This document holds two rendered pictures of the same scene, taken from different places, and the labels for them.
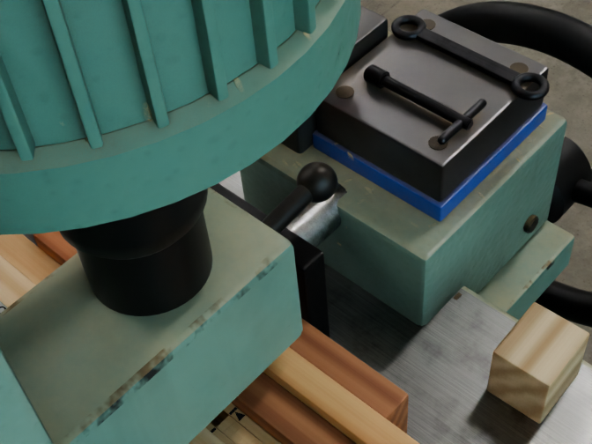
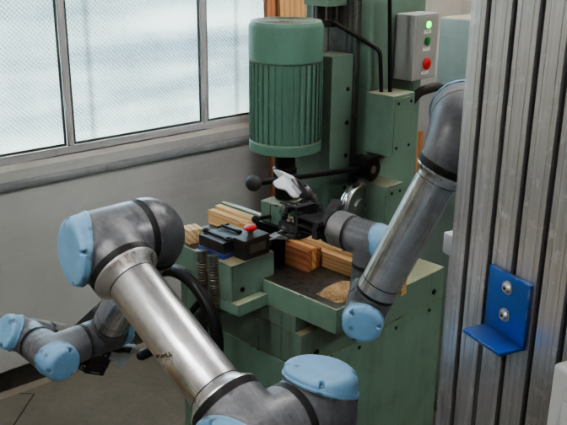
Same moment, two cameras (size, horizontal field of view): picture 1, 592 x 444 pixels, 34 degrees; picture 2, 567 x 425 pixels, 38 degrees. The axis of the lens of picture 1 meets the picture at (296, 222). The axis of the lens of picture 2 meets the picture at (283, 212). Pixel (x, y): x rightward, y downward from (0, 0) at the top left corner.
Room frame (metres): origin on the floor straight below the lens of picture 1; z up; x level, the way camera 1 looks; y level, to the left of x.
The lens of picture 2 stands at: (2.18, -0.03, 1.68)
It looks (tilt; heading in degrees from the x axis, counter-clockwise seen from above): 19 degrees down; 177
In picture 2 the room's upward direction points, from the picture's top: 1 degrees clockwise
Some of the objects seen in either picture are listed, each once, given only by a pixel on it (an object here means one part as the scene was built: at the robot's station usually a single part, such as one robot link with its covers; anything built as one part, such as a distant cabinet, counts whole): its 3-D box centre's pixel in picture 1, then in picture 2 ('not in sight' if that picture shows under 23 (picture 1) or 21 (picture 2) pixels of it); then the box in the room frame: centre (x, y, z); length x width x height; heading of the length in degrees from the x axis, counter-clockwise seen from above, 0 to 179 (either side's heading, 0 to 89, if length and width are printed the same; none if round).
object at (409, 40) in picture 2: not in sight; (416, 45); (0.13, 0.39, 1.40); 0.10 x 0.06 x 0.16; 133
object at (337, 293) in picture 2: not in sight; (342, 288); (0.50, 0.18, 0.91); 0.10 x 0.07 x 0.02; 133
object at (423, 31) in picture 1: (467, 55); (217, 234); (0.40, -0.10, 1.00); 0.10 x 0.02 x 0.01; 43
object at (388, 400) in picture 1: (232, 312); (276, 248); (0.30, 0.04, 0.93); 0.23 x 0.02 x 0.05; 43
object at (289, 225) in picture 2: not in sight; (310, 220); (0.57, 0.10, 1.10); 0.12 x 0.09 x 0.08; 43
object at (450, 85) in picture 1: (395, 86); (234, 239); (0.40, -0.06, 0.99); 0.13 x 0.11 x 0.06; 43
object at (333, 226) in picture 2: not in sight; (342, 231); (0.62, 0.16, 1.09); 0.08 x 0.05 x 0.08; 133
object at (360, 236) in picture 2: not in sight; (372, 242); (0.68, 0.22, 1.09); 0.11 x 0.08 x 0.09; 43
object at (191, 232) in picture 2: not in sight; (191, 234); (0.18, -0.18, 0.92); 0.04 x 0.04 x 0.04; 30
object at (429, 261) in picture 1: (399, 182); (233, 267); (0.39, -0.07, 0.92); 0.15 x 0.13 x 0.09; 43
